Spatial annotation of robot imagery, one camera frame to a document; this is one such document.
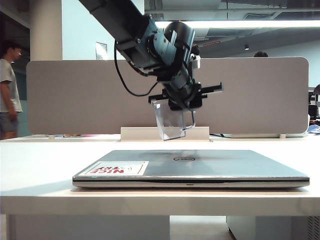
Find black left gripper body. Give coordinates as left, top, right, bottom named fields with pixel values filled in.
left=148, top=74, right=225, bottom=104

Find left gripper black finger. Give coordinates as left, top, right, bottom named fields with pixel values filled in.
left=167, top=99, right=185, bottom=112
left=186, top=98, right=203, bottom=111

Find clear grey faceted water cup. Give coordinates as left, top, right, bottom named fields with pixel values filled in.
left=152, top=101, right=197, bottom=141

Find silver Dell laptop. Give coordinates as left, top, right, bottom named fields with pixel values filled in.
left=72, top=149, right=311, bottom=189

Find grey fabric desk partition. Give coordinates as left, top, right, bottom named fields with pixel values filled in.
left=26, top=56, right=310, bottom=136

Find white partition base foot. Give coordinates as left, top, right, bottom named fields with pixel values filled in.
left=223, top=132, right=309, bottom=140

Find white red-lettered sticker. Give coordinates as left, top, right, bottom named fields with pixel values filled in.
left=79, top=160, right=150, bottom=177

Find long white ceiling light strip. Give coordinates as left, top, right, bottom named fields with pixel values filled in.
left=154, top=20, right=320, bottom=30

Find ceiling air vent grille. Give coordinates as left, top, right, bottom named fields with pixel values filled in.
left=243, top=13, right=275, bottom=21

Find colourful flat papers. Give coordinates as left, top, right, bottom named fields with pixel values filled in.
left=44, top=133, right=121, bottom=139

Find blue patterned cloth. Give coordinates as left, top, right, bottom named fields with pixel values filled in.
left=307, top=124, right=320, bottom=136

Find walking person in grey shirt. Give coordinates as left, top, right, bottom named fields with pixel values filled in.
left=0, top=41, right=24, bottom=141

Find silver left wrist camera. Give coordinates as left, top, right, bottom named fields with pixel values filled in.
left=188, top=44, right=202, bottom=70

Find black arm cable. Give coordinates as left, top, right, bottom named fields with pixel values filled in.
left=114, top=38, right=161, bottom=97

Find paper notice on wall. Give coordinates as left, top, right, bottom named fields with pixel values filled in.
left=95, top=41, right=109, bottom=61

